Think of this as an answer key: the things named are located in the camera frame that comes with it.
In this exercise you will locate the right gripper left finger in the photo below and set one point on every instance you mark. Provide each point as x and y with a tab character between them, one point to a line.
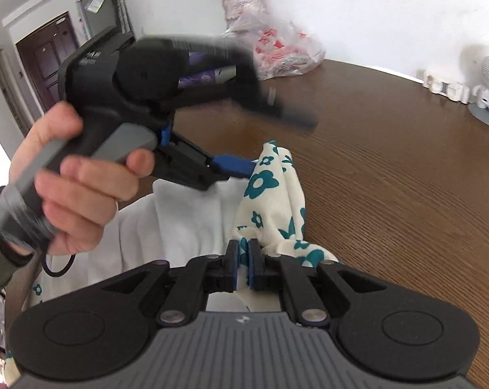
230	266

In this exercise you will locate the white teal floral garment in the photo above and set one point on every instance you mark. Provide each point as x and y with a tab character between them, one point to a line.
177	223

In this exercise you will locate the red white plastic bag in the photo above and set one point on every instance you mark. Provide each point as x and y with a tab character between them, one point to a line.
280	48

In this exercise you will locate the white power strip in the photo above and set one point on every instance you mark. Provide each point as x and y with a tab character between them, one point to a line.
454	91

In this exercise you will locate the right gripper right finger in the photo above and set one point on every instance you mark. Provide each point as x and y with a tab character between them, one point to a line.
256	266

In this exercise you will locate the left human hand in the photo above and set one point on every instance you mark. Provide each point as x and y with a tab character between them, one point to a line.
81	198

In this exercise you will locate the lilac wrapped vase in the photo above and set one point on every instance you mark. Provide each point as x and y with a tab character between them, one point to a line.
234	9

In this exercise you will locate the dark red door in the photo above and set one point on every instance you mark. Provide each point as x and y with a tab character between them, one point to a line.
42	52

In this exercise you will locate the grey cabinet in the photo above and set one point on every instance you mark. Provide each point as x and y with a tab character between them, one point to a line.
97	15

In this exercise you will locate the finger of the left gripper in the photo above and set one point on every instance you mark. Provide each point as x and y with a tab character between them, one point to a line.
233	166
180	161

